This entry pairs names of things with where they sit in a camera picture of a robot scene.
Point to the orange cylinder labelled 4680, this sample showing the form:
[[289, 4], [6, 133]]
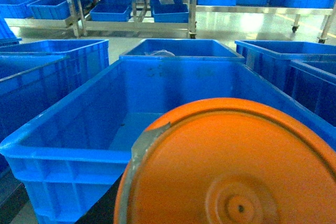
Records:
[[227, 160]]

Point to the blue crate behind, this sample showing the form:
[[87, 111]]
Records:
[[183, 48]]

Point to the blue crate at right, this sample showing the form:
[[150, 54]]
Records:
[[271, 58]]

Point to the large blue plastic crate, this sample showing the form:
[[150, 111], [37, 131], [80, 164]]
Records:
[[68, 156]]

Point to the blue crate at left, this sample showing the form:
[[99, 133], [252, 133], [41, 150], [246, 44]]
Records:
[[87, 57]]

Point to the blue crate near left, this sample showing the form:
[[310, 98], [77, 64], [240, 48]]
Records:
[[30, 85]]

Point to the blue crate near right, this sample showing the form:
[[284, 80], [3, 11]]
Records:
[[312, 84]]

